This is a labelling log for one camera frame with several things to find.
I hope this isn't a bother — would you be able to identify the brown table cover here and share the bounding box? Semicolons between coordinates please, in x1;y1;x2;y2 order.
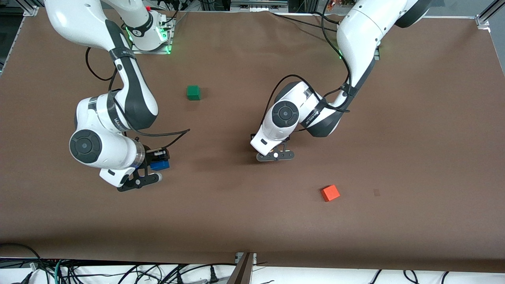
0;8;505;273

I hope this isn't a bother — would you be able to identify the orange cube block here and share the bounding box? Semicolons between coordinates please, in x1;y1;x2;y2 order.
320;185;340;202

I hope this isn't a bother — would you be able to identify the dark metal beam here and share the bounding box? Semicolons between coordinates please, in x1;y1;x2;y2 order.
227;252;255;284

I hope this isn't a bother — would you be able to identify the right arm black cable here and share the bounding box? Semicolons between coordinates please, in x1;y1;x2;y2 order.
85;47;191;150

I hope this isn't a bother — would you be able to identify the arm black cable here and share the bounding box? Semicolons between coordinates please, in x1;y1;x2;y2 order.
85;47;191;150
260;0;352;127

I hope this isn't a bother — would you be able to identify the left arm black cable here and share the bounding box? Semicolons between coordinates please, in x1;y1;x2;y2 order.
260;0;352;127

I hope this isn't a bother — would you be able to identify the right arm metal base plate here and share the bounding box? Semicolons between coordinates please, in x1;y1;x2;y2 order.
130;18;174;55

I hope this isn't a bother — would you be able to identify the black looped floor cable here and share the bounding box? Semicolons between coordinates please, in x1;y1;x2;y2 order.
0;243;44;271

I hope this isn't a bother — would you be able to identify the black base supply cable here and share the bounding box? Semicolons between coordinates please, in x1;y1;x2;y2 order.
270;11;340;32

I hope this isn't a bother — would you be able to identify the grey metal rail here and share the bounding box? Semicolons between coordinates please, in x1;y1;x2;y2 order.
231;0;288;11

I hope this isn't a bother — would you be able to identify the aluminium frame profile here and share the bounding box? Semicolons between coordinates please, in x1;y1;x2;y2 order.
475;0;505;29

